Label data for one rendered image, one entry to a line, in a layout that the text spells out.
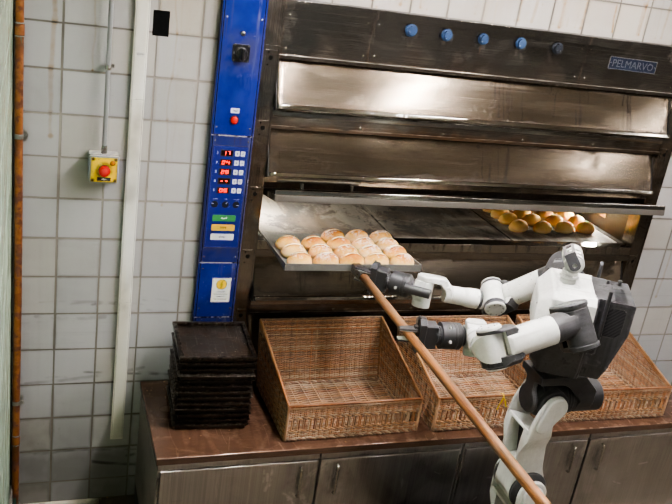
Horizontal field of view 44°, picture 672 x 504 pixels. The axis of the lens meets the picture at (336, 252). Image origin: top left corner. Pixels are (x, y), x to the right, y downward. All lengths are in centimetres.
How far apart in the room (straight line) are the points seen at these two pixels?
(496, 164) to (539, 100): 31
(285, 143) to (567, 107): 122
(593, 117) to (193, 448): 212
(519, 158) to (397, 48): 75
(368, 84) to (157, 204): 92
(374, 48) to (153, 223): 106
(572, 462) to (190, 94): 217
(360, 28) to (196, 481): 175
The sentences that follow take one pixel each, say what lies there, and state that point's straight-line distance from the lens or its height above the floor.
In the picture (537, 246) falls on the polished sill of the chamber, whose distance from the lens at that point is 383.
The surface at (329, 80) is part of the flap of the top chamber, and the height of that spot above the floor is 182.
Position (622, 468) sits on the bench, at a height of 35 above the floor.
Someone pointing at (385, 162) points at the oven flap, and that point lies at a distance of 334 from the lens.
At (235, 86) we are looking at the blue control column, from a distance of 306.
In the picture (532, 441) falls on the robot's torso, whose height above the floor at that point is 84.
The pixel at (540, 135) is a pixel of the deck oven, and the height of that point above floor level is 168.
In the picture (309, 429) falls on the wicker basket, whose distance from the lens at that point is 316.
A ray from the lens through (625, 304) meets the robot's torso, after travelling 277.
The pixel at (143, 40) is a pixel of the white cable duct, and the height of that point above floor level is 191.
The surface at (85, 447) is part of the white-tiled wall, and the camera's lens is 363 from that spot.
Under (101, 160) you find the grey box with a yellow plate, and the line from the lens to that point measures 302.
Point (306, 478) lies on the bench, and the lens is 323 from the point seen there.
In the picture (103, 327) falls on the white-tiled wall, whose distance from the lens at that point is 335.
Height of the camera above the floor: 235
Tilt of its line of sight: 21 degrees down
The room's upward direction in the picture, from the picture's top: 9 degrees clockwise
